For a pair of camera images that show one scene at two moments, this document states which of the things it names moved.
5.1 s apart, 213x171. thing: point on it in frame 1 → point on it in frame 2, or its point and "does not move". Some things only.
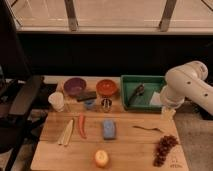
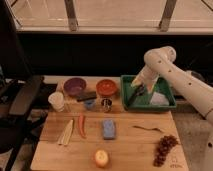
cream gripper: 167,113 → 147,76
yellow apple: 101,158 does not move
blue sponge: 109,130 does not move
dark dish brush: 138,92 does not move
